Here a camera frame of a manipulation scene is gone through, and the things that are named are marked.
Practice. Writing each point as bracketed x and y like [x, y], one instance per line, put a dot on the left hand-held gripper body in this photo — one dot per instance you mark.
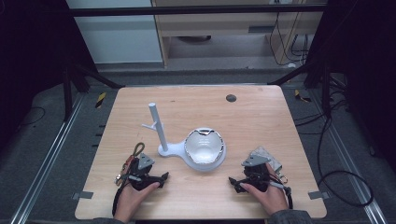
[141, 179]

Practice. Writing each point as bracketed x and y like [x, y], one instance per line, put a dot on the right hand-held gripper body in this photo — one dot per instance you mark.
[257, 177]

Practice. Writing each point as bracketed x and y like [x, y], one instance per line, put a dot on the white key stand with bowl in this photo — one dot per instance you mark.
[174, 151]

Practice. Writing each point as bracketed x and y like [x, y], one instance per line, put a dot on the person's right hand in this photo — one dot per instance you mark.
[271, 199]

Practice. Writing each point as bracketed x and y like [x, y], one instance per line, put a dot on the person's left hand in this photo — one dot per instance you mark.
[129, 202]

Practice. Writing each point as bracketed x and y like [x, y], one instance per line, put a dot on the round grey table grommet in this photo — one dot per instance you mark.
[231, 98]

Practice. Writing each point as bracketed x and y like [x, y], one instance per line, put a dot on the yellow and black tape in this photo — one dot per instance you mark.
[301, 97]
[100, 100]

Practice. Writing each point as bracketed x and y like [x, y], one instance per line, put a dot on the black metal stand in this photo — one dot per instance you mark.
[325, 90]
[67, 93]

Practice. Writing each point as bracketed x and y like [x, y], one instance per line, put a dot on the white cabinet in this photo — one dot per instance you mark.
[118, 40]

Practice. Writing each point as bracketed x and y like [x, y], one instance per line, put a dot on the light wooden desk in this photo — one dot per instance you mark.
[218, 26]

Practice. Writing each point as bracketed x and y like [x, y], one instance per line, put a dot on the dark curtain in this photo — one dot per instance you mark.
[31, 46]
[367, 62]

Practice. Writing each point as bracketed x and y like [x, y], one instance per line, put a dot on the aluminium floor rail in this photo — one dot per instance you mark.
[348, 161]
[46, 161]

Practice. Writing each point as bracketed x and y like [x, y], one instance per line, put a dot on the black horizontal frame bar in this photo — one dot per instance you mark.
[186, 10]

